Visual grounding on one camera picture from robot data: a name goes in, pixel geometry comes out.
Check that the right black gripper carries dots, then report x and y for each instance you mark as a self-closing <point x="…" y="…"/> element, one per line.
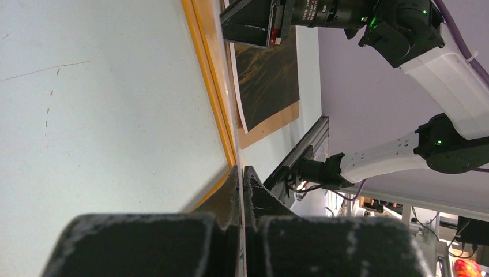
<point x="249" y="22"/>

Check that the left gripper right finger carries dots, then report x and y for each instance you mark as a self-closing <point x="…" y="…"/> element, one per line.
<point x="280" y="243"/>

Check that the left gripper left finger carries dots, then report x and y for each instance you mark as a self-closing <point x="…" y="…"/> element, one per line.
<point x="203" y="242"/>

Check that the orange wooden picture frame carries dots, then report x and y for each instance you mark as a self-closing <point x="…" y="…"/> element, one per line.
<point x="203" y="22"/>

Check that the landscape photo print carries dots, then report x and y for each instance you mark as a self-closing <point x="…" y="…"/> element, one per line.
<point x="267" y="76"/>

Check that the clear acrylic sheet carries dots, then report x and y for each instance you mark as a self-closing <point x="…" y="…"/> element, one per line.
<point x="230" y="103"/>

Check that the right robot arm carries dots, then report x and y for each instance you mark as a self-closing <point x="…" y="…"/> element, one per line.
<point x="406" y="85"/>

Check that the brown backing board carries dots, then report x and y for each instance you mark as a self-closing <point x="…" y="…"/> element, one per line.
<point x="271" y="122"/>

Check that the aluminium frame front rail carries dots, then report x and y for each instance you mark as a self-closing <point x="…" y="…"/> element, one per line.
<point x="285" y="178"/>

